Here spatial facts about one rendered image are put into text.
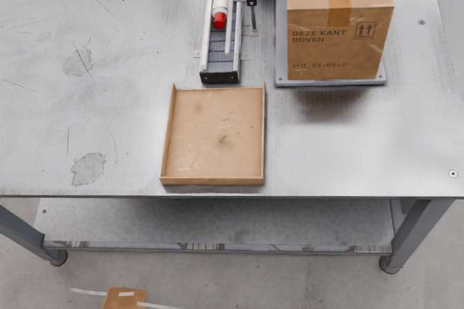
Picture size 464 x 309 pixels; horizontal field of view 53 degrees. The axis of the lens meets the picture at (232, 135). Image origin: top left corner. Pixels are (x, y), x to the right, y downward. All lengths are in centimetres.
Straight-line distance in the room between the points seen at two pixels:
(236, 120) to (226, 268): 86
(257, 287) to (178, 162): 86
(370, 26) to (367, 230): 87
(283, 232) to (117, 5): 100
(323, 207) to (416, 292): 49
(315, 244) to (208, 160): 68
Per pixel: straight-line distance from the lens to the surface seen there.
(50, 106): 147
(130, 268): 207
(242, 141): 123
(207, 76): 133
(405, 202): 197
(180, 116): 130
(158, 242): 183
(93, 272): 212
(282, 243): 176
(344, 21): 115
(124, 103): 138
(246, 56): 140
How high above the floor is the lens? 190
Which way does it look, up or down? 59 degrees down
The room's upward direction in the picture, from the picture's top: 12 degrees counter-clockwise
